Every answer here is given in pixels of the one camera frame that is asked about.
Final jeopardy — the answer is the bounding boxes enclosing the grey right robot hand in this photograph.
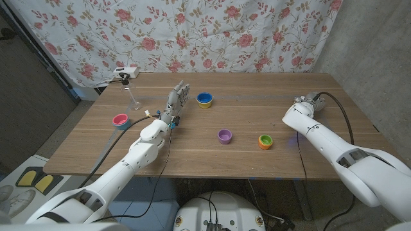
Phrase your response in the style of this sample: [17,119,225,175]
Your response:
[293,92,326,112]

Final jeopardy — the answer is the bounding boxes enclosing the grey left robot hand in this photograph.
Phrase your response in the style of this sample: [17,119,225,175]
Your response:
[159,80,191,127]

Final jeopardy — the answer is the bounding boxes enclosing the blue plastic cup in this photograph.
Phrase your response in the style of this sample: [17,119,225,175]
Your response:
[197,92,213,104]

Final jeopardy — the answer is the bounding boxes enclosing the teal plastic cup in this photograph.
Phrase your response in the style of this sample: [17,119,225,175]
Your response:
[114,119,132,131]

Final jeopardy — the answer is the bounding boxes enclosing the pink plastic cup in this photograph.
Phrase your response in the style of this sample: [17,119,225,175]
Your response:
[112,114,129,126]

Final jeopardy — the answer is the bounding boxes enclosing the purple plastic cup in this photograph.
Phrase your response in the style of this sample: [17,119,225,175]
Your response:
[217,128,233,145]

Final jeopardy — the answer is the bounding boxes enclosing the green plastic cup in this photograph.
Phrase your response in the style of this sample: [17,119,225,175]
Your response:
[258,134,274,146]

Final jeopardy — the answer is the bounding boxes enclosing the white power strip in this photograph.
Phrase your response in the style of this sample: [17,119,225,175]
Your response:
[112,66,140,80]

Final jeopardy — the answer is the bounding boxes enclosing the floral print backdrop cloth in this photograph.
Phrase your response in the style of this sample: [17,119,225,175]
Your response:
[6,0,343,88]

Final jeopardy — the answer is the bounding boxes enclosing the grey table leg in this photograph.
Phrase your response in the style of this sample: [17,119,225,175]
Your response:
[292,180,314,221]

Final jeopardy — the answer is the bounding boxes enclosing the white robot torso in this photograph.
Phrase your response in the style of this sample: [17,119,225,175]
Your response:
[173,191,267,231]

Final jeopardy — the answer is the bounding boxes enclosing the black power adapter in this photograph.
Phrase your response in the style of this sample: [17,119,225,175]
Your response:
[272,218,296,231]

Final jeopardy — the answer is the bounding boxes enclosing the white floor mat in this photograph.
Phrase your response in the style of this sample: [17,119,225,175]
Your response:
[0,154,78,225]

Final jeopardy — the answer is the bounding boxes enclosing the black slipper yellow insole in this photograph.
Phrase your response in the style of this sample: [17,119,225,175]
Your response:
[15,166,42,187]
[33,173,64,196]

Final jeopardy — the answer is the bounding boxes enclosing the white sneaker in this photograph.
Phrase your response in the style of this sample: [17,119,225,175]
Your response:
[0,184,14,203]
[6,189,37,219]

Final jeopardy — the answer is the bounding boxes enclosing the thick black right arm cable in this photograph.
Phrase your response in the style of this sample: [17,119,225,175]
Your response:
[316,91,357,231]

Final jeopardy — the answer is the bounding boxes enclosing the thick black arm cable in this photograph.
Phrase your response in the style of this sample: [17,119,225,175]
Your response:
[76,114,161,189]
[316,91,357,231]

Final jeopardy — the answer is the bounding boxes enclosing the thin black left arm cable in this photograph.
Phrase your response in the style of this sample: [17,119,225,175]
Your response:
[94,128,173,222]

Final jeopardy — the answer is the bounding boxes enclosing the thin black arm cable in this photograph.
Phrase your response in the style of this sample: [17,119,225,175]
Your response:
[296,131,308,193]
[94,128,173,222]

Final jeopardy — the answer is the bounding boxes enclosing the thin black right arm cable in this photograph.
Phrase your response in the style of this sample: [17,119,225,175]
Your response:
[296,131,308,193]

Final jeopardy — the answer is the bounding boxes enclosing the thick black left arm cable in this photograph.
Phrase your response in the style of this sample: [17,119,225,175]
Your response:
[76,114,161,189]

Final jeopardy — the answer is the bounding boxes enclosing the black torso cable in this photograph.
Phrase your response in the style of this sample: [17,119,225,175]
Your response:
[192,191,220,224]

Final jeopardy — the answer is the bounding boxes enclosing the white floor cable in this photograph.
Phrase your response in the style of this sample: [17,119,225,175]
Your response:
[247,179,286,223]

